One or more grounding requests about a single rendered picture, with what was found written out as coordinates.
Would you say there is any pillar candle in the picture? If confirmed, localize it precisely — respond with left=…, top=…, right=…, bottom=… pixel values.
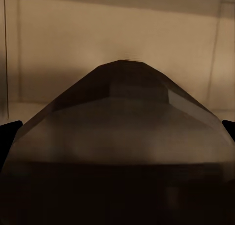
left=0, top=60, right=235, bottom=225

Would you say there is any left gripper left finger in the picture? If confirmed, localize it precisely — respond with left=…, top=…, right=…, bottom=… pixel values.
left=0, top=120, right=23, bottom=172

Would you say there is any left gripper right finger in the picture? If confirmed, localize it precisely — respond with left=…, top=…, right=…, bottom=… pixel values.
left=222, top=120, right=235, bottom=140

